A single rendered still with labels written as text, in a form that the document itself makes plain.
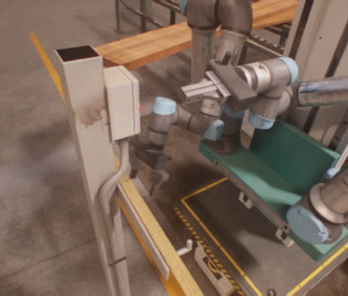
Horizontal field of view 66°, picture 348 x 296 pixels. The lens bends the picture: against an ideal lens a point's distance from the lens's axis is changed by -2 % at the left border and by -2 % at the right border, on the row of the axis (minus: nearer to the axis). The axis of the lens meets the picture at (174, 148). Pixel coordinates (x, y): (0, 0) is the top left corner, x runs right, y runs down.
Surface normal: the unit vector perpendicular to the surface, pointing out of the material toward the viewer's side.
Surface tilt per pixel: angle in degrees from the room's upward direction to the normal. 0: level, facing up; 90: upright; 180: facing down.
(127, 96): 90
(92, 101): 90
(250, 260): 0
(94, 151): 90
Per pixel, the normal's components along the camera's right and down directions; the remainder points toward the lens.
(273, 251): 0.05, -0.77
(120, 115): 0.51, 0.57
